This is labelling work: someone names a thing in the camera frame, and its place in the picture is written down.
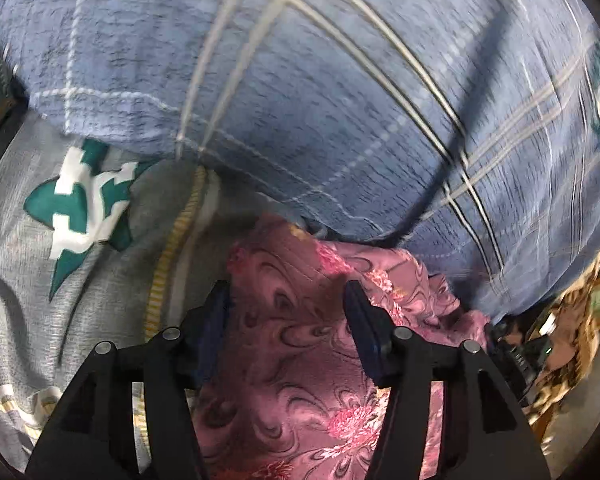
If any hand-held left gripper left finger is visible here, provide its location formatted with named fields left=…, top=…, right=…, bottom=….
left=25, top=280, right=231, bottom=480

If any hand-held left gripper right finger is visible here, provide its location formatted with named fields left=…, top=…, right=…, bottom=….
left=342, top=280, right=553, bottom=480

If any pink floral garment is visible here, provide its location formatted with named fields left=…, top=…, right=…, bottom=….
left=187, top=212, right=491, bottom=480

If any brown leopard print cloth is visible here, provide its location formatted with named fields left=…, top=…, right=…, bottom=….
left=522, top=250, right=600, bottom=443

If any grey plaid bed sheet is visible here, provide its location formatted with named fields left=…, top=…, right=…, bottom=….
left=0, top=120, right=261, bottom=471

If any blue plaid quilt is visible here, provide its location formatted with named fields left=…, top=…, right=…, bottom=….
left=0, top=0, right=600, bottom=323

